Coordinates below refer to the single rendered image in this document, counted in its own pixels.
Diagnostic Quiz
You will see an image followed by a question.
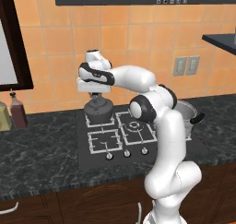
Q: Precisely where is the dark wall shelf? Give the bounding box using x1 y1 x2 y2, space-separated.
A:
201 32 236 55

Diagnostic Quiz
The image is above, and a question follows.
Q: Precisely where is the dark framed window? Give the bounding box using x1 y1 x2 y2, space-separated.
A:
0 0 34 92

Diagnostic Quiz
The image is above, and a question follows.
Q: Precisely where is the silver pot with black handle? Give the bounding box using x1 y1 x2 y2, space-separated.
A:
174 100 206 140

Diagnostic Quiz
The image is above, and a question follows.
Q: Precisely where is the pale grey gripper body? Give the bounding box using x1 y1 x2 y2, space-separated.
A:
76 77 112 95

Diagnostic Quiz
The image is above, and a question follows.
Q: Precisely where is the dark red bottle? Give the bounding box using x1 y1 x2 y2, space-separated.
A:
9 90 29 130

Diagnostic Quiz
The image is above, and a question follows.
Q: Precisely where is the white curved cupboard handle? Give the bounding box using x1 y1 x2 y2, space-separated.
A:
0 201 19 215
136 202 143 224

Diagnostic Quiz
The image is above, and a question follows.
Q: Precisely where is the dark grey kettle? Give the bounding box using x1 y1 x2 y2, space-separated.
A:
84 93 114 124

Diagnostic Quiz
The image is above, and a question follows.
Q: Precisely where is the black hob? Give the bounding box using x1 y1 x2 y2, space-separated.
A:
76 105 210 171

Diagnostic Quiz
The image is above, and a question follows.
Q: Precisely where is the grey wall socket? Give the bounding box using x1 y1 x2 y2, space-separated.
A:
186 55 201 77
172 56 188 77

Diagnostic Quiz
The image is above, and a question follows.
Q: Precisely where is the brown wooden cupboard door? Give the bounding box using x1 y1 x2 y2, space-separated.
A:
0 193 64 224
180 162 236 224
56 175 155 224

